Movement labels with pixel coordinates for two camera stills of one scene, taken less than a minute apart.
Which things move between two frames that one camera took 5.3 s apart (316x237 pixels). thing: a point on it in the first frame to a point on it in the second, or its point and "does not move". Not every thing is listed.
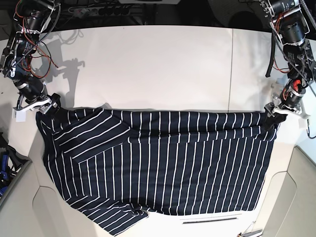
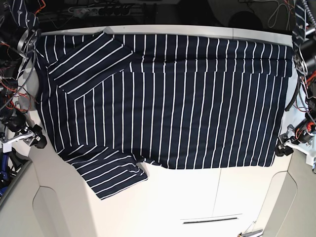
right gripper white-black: x=274 y=117 to x=286 y=140
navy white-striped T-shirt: x=115 y=167 to x=112 y=101
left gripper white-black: x=50 y=105 to x=28 y=136
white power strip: x=99 y=11 does not move
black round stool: x=245 y=19 does not move
